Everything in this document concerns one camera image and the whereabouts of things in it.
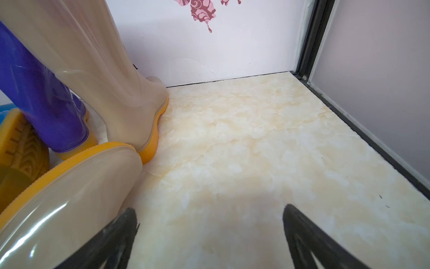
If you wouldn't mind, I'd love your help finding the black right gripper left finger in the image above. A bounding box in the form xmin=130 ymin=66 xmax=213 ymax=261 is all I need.
xmin=57 ymin=208 xmax=139 ymax=269

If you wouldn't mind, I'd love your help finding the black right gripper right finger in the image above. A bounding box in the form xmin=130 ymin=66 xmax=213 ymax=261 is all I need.
xmin=283 ymin=204 xmax=368 ymax=269

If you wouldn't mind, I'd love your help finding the purple rain boot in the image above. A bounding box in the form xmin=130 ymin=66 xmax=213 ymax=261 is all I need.
xmin=1 ymin=24 xmax=98 ymax=160

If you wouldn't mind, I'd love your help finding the beige rain boot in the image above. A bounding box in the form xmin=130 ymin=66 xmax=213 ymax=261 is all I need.
xmin=1 ymin=142 xmax=142 ymax=269
xmin=1 ymin=1 xmax=169 ymax=163

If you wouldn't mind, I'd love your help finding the black corner frame post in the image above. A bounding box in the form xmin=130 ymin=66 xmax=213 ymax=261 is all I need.
xmin=296 ymin=0 xmax=335 ymax=81

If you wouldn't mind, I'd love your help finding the blue rain boot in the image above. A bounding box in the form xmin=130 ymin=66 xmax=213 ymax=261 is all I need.
xmin=1 ymin=108 xmax=50 ymax=211

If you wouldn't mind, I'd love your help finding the standing beige rain boot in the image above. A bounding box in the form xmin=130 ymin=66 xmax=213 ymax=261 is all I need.
xmin=1 ymin=1 xmax=169 ymax=163

